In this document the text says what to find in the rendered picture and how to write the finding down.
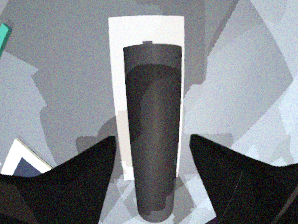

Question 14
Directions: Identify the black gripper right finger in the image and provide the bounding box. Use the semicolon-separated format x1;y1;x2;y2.
189;133;298;224

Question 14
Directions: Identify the white square tile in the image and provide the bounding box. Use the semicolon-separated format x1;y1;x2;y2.
1;137;52;177

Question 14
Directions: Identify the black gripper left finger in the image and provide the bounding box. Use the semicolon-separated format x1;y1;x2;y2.
0;136;116;224

